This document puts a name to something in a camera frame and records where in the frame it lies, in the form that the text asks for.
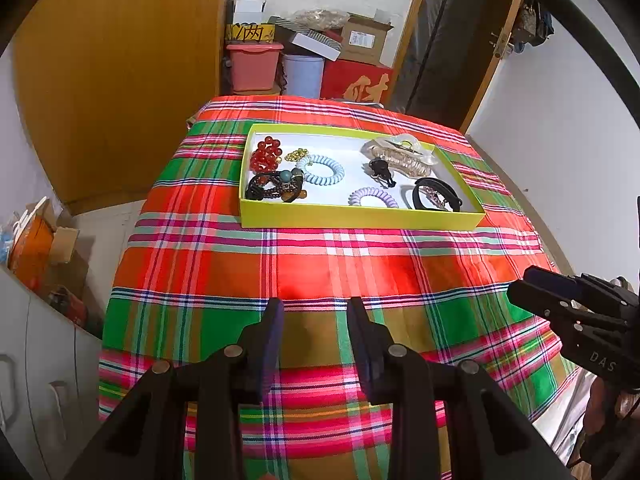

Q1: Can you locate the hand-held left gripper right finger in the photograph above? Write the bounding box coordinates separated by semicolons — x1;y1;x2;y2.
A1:
347;297;573;480

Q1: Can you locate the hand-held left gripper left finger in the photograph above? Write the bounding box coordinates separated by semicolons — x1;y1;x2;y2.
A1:
65;297;285;480

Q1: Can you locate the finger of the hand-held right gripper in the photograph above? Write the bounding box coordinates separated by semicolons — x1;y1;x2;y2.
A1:
522;266;592;306
507;280;581;323

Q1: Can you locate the rhinestone hair ornament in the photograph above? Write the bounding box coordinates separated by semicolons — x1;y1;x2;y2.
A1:
417;185;453;208

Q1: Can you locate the purple spiral hair tie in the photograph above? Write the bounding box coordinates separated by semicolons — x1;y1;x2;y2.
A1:
348;186;399;209

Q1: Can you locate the black strap bracelet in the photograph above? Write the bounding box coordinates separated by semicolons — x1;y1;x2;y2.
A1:
400;177;466;212

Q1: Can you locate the black beaded bracelet turquoise bead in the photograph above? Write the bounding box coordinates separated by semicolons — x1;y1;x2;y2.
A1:
245;169;308;204

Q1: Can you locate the yellow-green cardboard box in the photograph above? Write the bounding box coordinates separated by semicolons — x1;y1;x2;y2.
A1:
239;123;487;231

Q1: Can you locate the light blue spiral hair tie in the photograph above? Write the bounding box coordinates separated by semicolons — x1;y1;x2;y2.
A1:
296;154;346;187

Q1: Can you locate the small black hair clip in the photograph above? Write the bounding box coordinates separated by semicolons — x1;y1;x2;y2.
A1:
369;158;398;188

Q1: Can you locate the person's right hand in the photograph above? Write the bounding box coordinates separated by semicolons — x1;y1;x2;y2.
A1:
582;377;628;437

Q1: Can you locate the red green plaid tablecloth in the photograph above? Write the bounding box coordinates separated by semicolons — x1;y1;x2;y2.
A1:
97;95;581;480

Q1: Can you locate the pearly beige hair claw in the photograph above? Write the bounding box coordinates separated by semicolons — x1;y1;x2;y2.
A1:
361;132;437;177

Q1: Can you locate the small brown cardboard box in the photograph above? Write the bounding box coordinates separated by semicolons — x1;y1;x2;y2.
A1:
50;225;91;286

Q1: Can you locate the white cabinet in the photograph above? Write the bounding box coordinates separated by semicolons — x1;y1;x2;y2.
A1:
0;265;108;480

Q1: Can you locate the metal door lock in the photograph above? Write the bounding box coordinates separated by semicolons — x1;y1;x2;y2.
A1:
491;27;517;59

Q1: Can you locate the orange bag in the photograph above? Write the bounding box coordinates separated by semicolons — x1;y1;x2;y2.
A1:
7;200;57;288

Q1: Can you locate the red box gold print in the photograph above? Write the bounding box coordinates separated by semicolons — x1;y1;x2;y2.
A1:
320;59;395;106

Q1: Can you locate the pale blue bucket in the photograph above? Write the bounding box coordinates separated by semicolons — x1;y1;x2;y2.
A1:
282;54;325;99

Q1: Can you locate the dark door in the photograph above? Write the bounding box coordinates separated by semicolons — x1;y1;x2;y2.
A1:
404;0;525;133

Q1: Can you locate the pink plastic bin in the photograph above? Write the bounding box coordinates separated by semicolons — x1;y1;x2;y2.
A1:
226;42;285;93

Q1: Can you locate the wooden wardrobe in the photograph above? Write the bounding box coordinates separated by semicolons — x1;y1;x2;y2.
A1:
12;0;228;213

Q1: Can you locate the white striped-edge box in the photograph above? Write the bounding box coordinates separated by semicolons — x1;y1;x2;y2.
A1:
290;30;343;62

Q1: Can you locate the yellow black printed box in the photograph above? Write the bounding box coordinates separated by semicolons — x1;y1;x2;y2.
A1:
225;22;277;45

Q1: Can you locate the clear plastic bag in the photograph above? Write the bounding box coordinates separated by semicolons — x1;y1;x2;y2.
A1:
292;8;351;33

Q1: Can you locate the white open box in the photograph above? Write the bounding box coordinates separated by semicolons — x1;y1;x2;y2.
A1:
230;0;268;26

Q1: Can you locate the red bead bracelet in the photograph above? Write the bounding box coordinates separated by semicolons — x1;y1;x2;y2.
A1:
250;136;285;173

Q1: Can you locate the black hose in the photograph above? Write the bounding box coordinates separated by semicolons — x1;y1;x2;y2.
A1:
492;0;640;128

